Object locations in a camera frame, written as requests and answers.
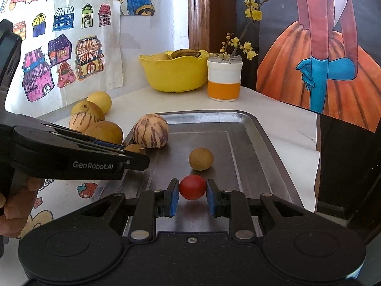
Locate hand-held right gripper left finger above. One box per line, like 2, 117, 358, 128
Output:
79, 179, 180, 242

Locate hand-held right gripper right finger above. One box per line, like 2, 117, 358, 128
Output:
206, 179, 307, 242

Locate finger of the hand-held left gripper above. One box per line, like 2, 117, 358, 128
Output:
123, 151, 151, 172
49, 122, 128, 151

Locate small brown fruit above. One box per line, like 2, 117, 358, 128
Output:
123, 143, 146, 155

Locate yellow-brown round fruit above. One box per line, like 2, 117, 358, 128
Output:
71, 100, 105, 122
84, 121, 124, 145

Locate small red tomato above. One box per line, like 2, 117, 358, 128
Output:
179, 175, 207, 201

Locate striped pepino melon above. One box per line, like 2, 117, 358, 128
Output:
132, 113, 170, 149
69, 112, 99, 133

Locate bright yellow lemon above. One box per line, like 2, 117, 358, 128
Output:
86, 92, 113, 114

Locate metal tray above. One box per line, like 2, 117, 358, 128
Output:
120, 110, 306, 238

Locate person's left hand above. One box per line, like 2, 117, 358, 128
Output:
0, 176, 45, 239

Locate round brown fruit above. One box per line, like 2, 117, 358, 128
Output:
189, 147, 214, 171

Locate yellow petal-rim bowl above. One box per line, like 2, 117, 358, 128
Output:
138, 50, 210, 93

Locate colourful houses drawing sheet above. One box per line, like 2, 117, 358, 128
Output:
4, 0, 124, 118

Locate white printed table cover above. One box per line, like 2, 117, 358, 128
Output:
0, 85, 319, 245

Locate brown-spotted banana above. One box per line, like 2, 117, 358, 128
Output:
170, 48, 201, 59

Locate white and orange cup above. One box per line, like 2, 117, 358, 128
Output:
207, 54, 243, 102

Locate short yellow blossom twig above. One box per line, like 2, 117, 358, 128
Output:
220, 32, 258, 61

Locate tall yellow blossom twig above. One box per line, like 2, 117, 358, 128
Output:
231, 0, 275, 58

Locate orange dress wall poster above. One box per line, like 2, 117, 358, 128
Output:
256, 0, 381, 133

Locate brown wooden door frame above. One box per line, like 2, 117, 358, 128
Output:
187, 0, 237, 54

